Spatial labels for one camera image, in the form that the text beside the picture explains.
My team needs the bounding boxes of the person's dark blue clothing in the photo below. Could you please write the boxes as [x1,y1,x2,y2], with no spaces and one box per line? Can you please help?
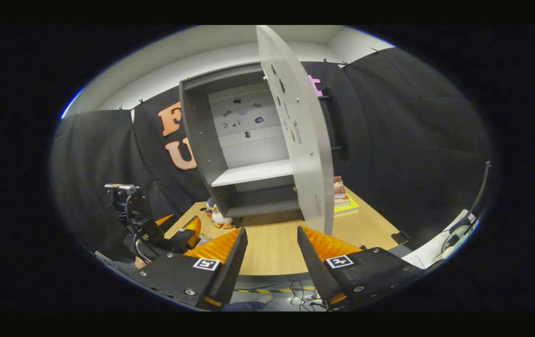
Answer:
[223,300,268,312]

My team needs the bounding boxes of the white cabinet door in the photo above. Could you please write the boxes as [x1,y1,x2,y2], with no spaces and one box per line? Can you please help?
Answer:
[256,25,335,236]

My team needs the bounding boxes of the dark grey cabinet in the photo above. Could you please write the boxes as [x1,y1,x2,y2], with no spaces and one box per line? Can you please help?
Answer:
[179,63,305,219]

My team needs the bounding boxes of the yellow black hazard tape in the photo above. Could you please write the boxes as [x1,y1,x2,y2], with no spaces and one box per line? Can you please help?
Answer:
[235,285,318,295]

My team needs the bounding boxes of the plush penguin toy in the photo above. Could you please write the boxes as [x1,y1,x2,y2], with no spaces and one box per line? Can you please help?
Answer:
[204,197,234,230]

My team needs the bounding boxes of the black door handle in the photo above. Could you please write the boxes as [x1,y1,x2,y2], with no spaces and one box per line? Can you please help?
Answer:
[319,86,344,153]

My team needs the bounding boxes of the black cable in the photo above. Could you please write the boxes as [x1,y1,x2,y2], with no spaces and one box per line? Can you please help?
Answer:
[291,280,327,310]

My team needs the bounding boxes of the white cabinet shelf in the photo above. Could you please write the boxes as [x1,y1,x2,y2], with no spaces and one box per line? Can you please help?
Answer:
[210,159,295,188]

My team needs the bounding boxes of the black backdrop cloth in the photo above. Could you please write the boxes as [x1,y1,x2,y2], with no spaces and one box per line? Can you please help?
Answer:
[50,47,492,263]

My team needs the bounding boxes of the yellow book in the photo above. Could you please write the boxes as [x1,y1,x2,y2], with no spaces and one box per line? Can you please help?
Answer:
[333,196,361,218]

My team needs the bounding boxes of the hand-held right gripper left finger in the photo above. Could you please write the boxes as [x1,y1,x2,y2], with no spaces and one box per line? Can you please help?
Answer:
[134,227,248,311]

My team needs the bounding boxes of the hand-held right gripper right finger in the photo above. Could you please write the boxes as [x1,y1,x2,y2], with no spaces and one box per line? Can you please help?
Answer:
[297,226,430,308]

